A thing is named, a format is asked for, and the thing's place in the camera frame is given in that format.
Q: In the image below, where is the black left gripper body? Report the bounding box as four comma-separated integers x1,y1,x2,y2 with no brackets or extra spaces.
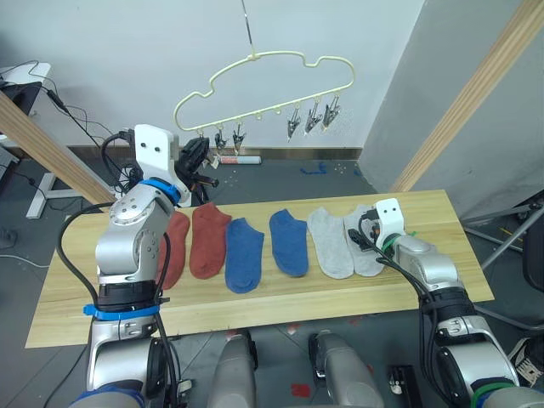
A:
174,159,221,204

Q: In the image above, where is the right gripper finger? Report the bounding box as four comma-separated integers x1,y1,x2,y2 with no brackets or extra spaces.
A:
347,228,371,252

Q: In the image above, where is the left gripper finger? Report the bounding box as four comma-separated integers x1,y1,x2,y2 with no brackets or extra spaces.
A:
178,142,199,172
194,138,213,170

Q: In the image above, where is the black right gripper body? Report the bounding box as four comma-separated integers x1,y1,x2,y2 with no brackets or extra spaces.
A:
359,211,383,240

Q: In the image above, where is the grey ankle sock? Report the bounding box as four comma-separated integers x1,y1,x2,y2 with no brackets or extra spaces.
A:
306,207,356,281
342,203,387,277

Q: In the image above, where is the cream plastic clip hanger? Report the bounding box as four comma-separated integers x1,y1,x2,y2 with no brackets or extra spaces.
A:
173,50,356,133

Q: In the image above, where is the metal hanger hook rod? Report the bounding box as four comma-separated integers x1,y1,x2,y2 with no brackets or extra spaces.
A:
240,0,257,59

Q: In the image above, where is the red ankle sock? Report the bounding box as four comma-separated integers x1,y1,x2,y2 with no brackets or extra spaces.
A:
156,211,191,291
189,202,233,281

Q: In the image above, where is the blue ankle sock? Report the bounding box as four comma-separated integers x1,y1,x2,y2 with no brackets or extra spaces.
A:
269,208,309,278
224,217,265,295

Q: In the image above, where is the grey metal folding stand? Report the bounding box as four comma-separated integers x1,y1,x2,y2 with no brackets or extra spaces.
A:
462,198,544,332

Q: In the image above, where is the grey right robot leg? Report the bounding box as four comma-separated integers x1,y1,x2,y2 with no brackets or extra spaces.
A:
309,331,386,408

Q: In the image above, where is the grey robot leg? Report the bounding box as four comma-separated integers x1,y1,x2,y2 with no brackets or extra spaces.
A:
211,331,258,408
309,331,386,408

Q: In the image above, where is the light wooden beam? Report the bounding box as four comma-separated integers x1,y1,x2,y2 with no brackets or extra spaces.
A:
388,0,544,193
0,91,116,205

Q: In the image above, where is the white desk leg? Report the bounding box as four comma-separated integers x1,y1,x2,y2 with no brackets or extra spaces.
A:
25,172,84,220

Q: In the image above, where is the black chair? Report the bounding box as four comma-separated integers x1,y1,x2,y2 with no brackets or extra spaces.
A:
521,220,544,294

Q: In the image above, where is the grey left robot leg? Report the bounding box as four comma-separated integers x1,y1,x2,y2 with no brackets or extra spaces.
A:
211,331,258,408

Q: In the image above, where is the black and white shoe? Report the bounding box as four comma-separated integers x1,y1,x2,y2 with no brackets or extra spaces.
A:
507,337,544,388

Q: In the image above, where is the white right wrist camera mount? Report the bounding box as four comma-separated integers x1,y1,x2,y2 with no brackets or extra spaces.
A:
373,197,405,248

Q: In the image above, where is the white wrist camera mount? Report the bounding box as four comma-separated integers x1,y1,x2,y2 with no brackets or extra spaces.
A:
133,123,191,208
373,197,405,248

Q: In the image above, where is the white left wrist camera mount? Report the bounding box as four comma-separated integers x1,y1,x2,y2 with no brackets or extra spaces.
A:
133,123,191,208

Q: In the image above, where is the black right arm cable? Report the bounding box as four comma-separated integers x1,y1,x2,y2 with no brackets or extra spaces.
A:
358,211,441,390

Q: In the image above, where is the black power cable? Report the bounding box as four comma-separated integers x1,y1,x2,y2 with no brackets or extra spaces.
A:
42,87,128,137

